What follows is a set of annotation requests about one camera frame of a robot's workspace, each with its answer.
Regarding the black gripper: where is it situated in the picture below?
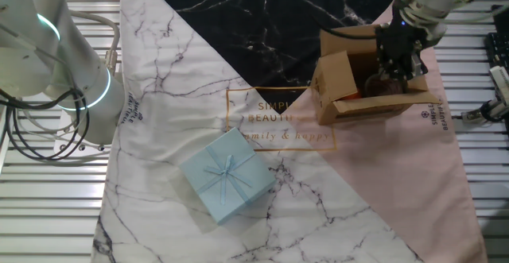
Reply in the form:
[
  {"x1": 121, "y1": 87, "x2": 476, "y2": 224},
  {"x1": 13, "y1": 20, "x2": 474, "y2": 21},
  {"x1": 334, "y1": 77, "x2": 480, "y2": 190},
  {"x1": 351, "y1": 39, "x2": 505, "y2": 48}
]
[{"x1": 375, "y1": 4, "x2": 429, "y2": 94}]

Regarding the brown cardboard box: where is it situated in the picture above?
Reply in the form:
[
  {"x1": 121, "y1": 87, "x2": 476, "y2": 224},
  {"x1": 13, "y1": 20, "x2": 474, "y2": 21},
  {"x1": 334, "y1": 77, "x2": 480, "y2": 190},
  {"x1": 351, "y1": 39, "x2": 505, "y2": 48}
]
[{"x1": 309, "y1": 24, "x2": 441, "y2": 126}]

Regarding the light blue gift box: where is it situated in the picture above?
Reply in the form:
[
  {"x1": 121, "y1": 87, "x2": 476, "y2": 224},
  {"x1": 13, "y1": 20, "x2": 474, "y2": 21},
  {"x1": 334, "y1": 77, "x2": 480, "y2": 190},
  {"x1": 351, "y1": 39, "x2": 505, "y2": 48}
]
[{"x1": 178, "y1": 126, "x2": 278, "y2": 226}]

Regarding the black keyboard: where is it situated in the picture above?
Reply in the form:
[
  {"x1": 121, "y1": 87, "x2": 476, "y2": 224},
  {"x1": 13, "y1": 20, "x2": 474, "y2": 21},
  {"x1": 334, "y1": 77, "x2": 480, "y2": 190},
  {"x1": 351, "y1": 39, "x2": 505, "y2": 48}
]
[{"x1": 484, "y1": 4, "x2": 509, "y2": 72}]

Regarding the marble pattern tablecloth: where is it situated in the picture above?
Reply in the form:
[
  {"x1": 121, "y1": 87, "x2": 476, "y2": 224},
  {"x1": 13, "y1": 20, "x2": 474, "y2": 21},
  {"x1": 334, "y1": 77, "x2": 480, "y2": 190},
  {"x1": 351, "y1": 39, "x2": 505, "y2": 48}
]
[{"x1": 90, "y1": 0, "x2": 489, "y2": 263}]

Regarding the silver cable connector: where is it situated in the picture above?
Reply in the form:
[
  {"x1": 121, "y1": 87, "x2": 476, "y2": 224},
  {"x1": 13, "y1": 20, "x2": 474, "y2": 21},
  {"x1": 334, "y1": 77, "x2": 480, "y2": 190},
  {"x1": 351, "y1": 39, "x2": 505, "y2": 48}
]
[{"x1": 460, "y1": 99, "x2": 509, "y2": 123}]

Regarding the small silver camera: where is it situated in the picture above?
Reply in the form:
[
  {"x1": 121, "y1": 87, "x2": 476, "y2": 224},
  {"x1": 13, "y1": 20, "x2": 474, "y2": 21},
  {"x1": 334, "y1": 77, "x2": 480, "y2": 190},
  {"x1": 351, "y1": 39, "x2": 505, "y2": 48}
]
[{"x1": 488, "y1": 65, "x2": 509, "y2": 105}]

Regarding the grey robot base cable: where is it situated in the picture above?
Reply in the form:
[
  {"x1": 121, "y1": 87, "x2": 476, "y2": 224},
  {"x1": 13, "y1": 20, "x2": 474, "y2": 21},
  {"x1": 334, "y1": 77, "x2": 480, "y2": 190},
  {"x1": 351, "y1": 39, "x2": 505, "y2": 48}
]
[{"x1": 67, "y1": 10, "x2": 121, "y2": 75}]

